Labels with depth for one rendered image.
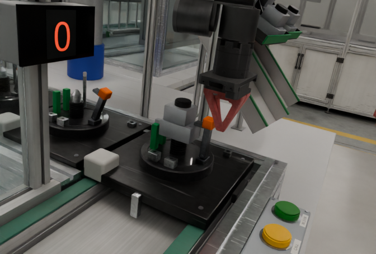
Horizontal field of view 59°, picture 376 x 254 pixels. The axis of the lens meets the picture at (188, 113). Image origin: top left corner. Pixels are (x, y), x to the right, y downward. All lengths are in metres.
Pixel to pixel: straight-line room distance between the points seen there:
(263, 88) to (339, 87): 3.78
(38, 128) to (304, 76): 4.28
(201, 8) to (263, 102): 0.43
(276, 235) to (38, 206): 0.35
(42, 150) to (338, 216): 0.62
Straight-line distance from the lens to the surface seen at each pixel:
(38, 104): 0.52
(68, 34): 0.47
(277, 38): 0.78
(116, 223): 0.57
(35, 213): 0.55
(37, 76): 0.51
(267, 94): 0.88
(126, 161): 0.63
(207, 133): 0.58
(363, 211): 0.88
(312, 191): 0.88
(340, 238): 0.76
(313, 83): 4.64
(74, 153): 0.65
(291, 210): 0.57
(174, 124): 0.58
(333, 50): 4.56
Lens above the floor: 1.28
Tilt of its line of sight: 20 degrees down
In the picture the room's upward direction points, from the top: 7 degrees clockwise
